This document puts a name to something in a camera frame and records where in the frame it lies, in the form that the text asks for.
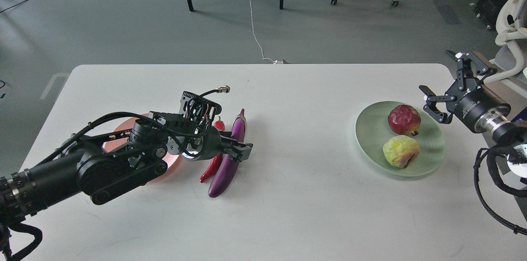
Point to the white office chair right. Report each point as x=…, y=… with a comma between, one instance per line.
x=511, y=37

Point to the yellow-green custard apple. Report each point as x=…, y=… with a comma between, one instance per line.
x=400, y=151

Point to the purple eggplant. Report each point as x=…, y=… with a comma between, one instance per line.
x=228, y=166

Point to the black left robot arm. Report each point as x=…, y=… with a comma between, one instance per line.
x=111, y=156

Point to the red pomegranate fruit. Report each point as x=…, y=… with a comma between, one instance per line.
x=404, y=120

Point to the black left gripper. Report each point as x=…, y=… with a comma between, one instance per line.
x=214, y=143

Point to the red chili pepper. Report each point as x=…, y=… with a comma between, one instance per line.
x=217, y=160

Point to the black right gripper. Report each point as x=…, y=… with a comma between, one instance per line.
x=468, y=99

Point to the light green plate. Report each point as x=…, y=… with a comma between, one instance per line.
x=372, y=131

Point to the pink plate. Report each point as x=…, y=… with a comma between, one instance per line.
x=172, y=161

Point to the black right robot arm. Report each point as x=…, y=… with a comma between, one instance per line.
x=509, y=143

